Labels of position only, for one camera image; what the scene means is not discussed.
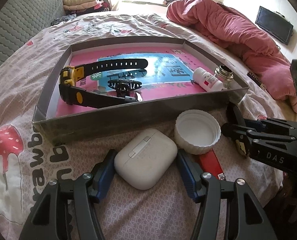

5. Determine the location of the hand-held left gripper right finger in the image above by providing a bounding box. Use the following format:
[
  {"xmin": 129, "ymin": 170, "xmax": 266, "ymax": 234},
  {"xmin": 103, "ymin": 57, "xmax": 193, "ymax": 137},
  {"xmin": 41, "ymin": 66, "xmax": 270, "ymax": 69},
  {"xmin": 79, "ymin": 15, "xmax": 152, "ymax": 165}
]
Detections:
[{"xmin": 177, "ymin": 149, "xmax": 276, "ymax": 240}]

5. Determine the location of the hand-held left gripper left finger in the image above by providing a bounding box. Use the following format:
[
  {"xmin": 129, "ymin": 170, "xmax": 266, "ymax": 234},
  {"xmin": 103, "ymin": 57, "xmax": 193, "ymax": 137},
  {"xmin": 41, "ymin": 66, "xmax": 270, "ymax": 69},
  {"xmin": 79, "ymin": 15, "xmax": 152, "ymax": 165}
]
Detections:
[{"xmin": 18, "ymin": 149, "xmax": 117, "ymax": 240}]

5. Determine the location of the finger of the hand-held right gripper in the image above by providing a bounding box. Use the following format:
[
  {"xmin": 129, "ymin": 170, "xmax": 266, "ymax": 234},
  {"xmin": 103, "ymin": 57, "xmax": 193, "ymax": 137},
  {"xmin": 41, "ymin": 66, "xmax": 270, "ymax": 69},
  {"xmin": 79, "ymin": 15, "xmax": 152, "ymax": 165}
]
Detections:
[
  {"xmin": 244, "ymin": 118, "xmax": 297, "ymax": 141},
  {"xmin": 221, "ymin": 123, "xmax": 254, "ymax": 157}
]

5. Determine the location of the small gold object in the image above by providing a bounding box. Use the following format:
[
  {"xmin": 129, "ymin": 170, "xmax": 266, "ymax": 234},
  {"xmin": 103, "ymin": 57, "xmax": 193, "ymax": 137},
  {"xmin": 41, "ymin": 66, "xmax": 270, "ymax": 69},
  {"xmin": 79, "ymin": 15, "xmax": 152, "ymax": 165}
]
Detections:
[{"xmin": 236, "ymin": 140, "xmax": 249, "ymax": 157}]

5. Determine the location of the white earbuds case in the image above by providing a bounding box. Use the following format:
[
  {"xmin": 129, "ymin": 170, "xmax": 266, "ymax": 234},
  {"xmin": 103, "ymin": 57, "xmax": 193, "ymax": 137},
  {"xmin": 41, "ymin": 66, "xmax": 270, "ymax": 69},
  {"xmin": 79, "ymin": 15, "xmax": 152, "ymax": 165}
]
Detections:
[{"xmin": 113, "ymin": 128, "xmax": 178, "ymax": 190}]

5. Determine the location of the grey cardboard box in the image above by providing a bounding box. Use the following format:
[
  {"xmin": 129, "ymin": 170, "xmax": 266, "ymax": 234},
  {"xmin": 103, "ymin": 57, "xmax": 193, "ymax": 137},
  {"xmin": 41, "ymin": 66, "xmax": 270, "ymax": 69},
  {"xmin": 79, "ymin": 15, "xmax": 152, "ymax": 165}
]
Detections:
[{"xmin": 32, "ymin": 36, "xmax": 250, "ymax": 145}]

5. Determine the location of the small glass bottle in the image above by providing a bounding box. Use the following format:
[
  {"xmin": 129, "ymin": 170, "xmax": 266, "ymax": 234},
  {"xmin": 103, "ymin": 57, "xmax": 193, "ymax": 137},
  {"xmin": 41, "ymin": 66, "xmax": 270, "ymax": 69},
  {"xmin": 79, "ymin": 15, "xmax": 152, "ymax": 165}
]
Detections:
[{"xmin": 215, "ymin": 65, "xmax": 234, "ymax": 90}]

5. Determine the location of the white pill bottle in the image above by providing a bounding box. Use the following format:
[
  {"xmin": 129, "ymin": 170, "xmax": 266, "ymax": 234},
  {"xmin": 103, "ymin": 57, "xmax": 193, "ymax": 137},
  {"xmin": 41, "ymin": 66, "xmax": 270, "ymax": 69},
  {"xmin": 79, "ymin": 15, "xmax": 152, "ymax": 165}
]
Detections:
[{"xmin": 192, "ymin": 67, "xmax": 224, "ymax": 92}]

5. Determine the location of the black hair claw clip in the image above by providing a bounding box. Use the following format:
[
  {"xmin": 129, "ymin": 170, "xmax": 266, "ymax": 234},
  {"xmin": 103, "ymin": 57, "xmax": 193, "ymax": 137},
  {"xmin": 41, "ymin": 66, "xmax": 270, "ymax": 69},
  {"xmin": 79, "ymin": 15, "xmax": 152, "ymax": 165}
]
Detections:
[{"xmin": 107, "ymin": 79, "xmax": 142, "ymax": 102}]

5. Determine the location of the yellow and black wristwatch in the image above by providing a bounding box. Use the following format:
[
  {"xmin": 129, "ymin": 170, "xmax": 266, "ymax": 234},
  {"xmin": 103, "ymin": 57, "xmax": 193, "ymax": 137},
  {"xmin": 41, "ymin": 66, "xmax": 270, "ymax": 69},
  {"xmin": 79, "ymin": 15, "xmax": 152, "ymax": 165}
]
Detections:
[{"xmin": 58, "ymin": 59, "xmax": 149, "ymax": 109}]

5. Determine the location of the red flat box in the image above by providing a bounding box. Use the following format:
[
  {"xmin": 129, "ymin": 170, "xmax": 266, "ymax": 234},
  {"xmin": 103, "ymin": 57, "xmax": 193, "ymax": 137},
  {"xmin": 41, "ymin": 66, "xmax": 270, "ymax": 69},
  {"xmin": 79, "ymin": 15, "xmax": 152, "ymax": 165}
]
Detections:
[{"xmin": 199, "ymin": 149, "xmax": 226, "ymax": 180}]

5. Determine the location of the white ribbed jar lid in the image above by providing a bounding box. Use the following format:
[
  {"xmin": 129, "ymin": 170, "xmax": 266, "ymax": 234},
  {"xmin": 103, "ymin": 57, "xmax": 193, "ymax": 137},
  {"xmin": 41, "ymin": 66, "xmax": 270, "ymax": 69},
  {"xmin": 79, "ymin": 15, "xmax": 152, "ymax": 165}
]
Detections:
[{"xmin": 174, "ymin": 109, "xmax": 221, "ymax": 155}]

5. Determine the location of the strawberry print bed sheet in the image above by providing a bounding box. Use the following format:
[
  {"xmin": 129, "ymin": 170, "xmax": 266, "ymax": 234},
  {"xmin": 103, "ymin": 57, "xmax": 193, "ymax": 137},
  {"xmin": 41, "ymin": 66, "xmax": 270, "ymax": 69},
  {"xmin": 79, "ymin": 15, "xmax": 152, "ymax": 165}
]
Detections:
[{"xmin": 0, "ymin": 11, "xmax": 297, "ymax": 240}]

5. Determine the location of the black flat screen monitor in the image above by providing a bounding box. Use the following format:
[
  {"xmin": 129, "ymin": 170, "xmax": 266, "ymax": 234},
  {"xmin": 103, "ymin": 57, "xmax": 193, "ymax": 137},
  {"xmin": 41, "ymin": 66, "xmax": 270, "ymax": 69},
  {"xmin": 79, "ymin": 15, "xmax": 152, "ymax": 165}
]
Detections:
[{"xmin": 255, "ymin": 6, "xmax": 294, "ymax": 46}]

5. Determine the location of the pink duvet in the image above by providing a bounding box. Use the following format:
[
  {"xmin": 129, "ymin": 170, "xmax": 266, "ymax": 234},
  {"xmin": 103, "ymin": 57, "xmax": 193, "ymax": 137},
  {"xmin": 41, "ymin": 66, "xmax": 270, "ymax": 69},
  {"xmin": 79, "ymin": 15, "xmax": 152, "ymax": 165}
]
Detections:
[{"xmin": 167, "ymin": 0, "xmax": 297, "ymax": 114}]

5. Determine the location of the pink book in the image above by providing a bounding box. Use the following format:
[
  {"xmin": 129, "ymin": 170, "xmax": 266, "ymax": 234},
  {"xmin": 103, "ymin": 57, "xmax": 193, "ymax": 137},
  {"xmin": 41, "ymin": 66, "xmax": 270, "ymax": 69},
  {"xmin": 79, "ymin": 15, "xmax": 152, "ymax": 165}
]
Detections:
[{"xmin": 55, "ymin": 45, "xmax": 235, "ymax": 117}]

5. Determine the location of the dark patterned cloth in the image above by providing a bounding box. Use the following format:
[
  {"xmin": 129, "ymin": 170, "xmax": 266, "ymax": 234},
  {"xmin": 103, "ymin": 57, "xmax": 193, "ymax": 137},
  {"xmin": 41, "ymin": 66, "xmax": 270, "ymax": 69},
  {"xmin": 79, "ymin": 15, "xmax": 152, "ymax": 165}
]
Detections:
[{"xmin": 50, "ymin": 14, "xmax": 77, "ymax": 26}]

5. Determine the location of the folded cream blanket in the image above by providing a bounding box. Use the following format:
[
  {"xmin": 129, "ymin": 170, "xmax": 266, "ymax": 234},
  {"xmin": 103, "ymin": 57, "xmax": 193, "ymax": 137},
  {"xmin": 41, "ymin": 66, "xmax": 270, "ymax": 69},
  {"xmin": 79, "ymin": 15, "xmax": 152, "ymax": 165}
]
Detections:
[{"xmin": 63, "ymin": 0, "xmax": 100, "ymax": 10}]

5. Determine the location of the grey quilted headboard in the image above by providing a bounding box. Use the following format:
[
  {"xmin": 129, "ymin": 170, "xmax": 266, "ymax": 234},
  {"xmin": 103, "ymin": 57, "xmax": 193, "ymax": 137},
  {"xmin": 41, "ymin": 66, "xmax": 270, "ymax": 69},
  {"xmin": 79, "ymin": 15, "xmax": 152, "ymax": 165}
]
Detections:
[{"xmin": 0, "ymin": 0, "xmax": 65, "ymax": 73}]

